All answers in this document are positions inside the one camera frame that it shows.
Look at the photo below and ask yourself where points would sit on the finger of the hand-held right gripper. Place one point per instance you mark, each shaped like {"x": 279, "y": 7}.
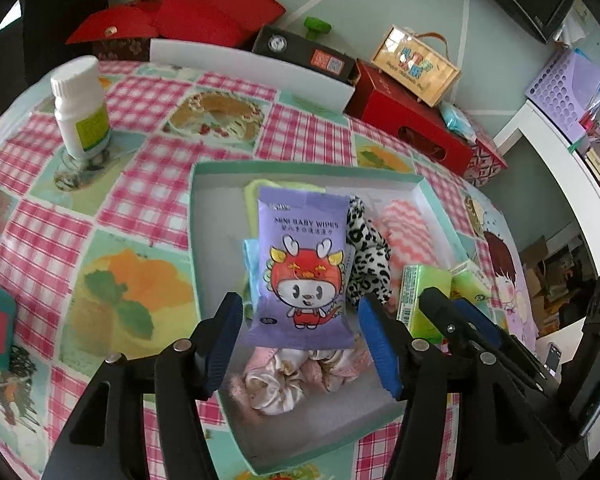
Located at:
{"x": 437, "y": 310}
{"x": 480, "y": 322}

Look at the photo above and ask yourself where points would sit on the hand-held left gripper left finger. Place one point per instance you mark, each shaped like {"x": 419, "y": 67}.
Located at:
{"x": 225, "y": 340}

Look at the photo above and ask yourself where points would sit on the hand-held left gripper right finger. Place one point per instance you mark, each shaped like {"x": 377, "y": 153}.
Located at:
{"x": 380, "y": 350}

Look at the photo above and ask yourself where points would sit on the green tissue pack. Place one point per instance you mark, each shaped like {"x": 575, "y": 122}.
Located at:
{"x": 420, "y": 295}
{"x": 467, "y": 280}

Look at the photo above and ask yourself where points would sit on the floral satin scrunchie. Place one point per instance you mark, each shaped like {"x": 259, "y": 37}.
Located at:
{"x": 275, "y": 385}
{"x": 340, "y": 367}

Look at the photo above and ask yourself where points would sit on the blue face mask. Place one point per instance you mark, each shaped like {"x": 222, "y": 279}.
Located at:
{"x": 251, "y": 270}

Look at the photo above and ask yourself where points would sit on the pink white striped fluffy cloth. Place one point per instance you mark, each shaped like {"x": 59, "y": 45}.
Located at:
{"x": 410, "y": 230}

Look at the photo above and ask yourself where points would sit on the leopard print scrunchie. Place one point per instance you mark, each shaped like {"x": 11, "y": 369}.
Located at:
{"x": 365, "y": 260}

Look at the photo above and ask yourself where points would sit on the teal shallow cardboard box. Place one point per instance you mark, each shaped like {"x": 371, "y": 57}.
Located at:
{"x": 305, "y": 425}

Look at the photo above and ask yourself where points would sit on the purple baby wipes pack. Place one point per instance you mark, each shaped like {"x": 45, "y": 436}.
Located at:
{"x": 300, "y": 240}

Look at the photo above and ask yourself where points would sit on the pale green cloth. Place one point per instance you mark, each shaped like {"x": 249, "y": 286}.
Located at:
{"x": 252, "y": 192}

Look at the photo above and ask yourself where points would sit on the light blue tissue packet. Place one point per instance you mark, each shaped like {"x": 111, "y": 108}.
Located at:
{"x": 455, "y": 120}

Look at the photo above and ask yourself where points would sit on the red cardboard box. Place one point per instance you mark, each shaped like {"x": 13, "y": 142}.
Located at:
{"x": 395, "y": 105}

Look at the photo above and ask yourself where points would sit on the colourful stationery clutter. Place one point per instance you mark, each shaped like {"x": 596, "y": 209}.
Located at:
{"x": 597, "y": 125}

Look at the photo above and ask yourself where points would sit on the purple perforated basket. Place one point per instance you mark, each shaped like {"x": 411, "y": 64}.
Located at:
{"x": 560, "y": 90}

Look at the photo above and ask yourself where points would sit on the white board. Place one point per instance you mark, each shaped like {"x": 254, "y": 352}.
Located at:
{"x": 255, "y": 67}

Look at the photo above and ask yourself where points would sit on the white pill bottle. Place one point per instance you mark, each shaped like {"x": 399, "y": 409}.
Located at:
{"x": 77, "y": 105}

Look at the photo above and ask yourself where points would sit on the black box with round emblem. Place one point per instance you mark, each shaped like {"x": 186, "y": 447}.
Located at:
{"x": 290, "y": 47}

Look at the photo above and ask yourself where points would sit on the green knob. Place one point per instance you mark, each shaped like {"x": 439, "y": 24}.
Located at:
{"x": 316, "y": 25}

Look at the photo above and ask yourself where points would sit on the red trapezoid gift box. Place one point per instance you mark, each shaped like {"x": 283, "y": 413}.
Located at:
{"x": 215, "y": 10}

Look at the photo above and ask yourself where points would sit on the red lid floral gift box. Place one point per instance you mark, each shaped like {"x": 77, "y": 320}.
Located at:
{"x": 115, "y": 20}

